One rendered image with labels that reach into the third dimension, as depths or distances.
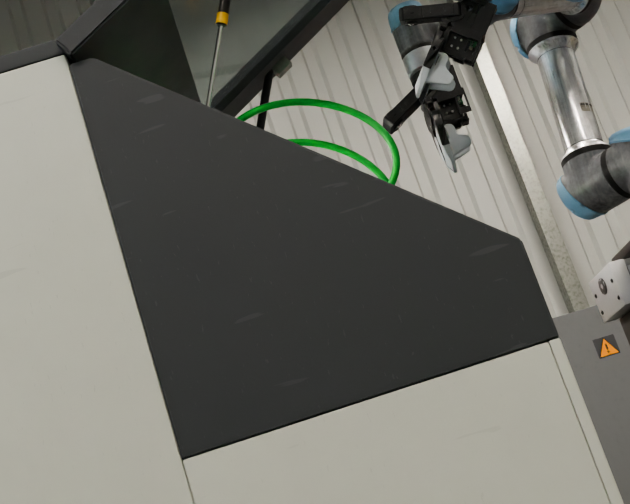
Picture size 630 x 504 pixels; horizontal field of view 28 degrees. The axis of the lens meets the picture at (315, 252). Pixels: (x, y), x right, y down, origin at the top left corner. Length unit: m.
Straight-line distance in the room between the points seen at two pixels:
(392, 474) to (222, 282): 0.38
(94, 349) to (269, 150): 0.40
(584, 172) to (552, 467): 1.02
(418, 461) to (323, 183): 0.45
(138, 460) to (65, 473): 0.11
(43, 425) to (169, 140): 0.48
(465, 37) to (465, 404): 0.75
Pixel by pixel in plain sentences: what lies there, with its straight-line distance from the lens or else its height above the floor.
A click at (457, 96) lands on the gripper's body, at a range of 2.49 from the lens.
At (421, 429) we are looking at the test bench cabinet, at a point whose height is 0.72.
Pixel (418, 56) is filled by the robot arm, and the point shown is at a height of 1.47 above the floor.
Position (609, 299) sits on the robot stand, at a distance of 2.56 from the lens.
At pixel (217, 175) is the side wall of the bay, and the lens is 1.94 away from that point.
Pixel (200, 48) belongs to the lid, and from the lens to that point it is 2.44.
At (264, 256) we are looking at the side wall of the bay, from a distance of 1.90.
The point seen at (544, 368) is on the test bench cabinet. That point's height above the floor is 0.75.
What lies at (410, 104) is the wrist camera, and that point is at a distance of 2.47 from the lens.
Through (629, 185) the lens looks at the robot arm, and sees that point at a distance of 2.67.
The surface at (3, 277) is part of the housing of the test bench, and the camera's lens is 1.96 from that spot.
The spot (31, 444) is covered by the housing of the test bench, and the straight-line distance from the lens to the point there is 1.89.
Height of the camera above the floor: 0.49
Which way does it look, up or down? 17 degrees up
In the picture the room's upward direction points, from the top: 18 degrees counter-clockwise
